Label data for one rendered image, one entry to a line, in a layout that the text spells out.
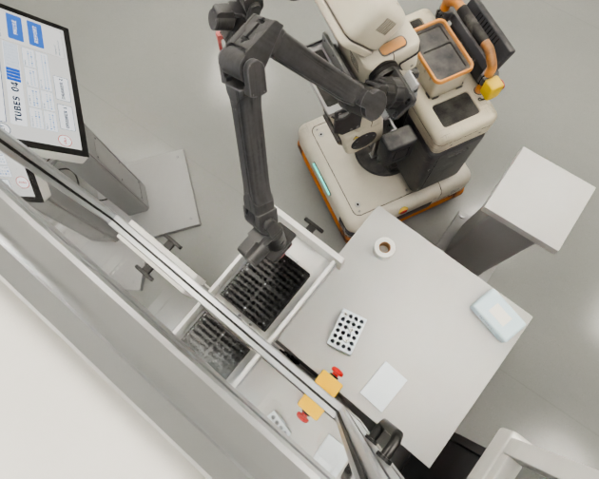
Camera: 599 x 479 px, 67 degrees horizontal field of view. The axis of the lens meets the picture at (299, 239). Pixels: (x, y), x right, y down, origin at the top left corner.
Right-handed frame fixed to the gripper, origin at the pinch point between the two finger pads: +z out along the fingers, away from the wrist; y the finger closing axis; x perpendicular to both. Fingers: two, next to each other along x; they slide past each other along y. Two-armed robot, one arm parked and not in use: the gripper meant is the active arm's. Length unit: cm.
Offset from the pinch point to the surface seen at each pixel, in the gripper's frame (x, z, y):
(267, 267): 1.4, 8.2, -5.9
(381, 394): -50, 18, -14
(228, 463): -31, -104, -24
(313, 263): -8.6, 11.6, 4.6
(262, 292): -3.3, 4.9, -12.9
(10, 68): 96, -19, -10
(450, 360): -61, 20, 8
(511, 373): -101, 98, 34
